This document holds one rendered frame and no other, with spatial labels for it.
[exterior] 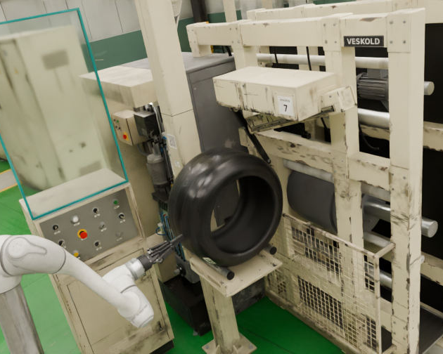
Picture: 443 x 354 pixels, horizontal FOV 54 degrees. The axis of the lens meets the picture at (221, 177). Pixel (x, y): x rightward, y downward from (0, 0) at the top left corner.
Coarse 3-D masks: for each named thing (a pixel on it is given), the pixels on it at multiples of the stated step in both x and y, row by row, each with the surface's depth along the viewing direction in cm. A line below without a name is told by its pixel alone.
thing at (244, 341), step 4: (244, 336) 295; (212, 340) 297; (240, 340) 293; (244, 340) 292; (248, 340) 292; (208, 344) 294; (212, 344) 294; (244, 344) 289; (248, 344) 288; (252, 344) 288; (204, 348) 292; (208, 348) 291; (212, 348) 290; (240, 348) 286; (244, 348) 286; (248, 348) 285; (252, 348) 284; (256, 348) 285; (208, 352) 288; (212, 352) 288; (240, 352) 283; (244, 352) 283; (248, 352) 282
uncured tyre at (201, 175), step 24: (192, 168) 207; (216, 168) 198; (240, 168) 201; (264, 168) 209; (192, 192) 196; (216, 192) 195; (240, 192) 243; (264, 192) 237; (168, 216) 214; (192, 216) 196; (240, 216) 244; (264, 216) 237; (192, 240) 200; (216, 240) 238; (240, 240) 238; (264, 240) 221; (216, 264) 210
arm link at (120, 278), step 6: (114, 270) 188; (120, 270) 188; (126, 270) 188; (108, 276) 186; (114, 276) 186; (120, 276) 186; (126, 276) 187; (132, 276) 189; (108, 282) 184; (114, 282) 184; (120, 282) 184; (126, 282) 185; (132, 282) 187; (120, 288) 183; (126, 288) 183
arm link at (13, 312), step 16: (0, 240) 139; (0, 272) 138; (0, 288) 141; (16, 288) 146; (0, 304) 144; (16, 304) 146; (0, 320) 146; (16, 320) 147; (32, 320) 153; (16, 336) 148; (32, 336) 151; (16, 352) 149; (32, 352) 151
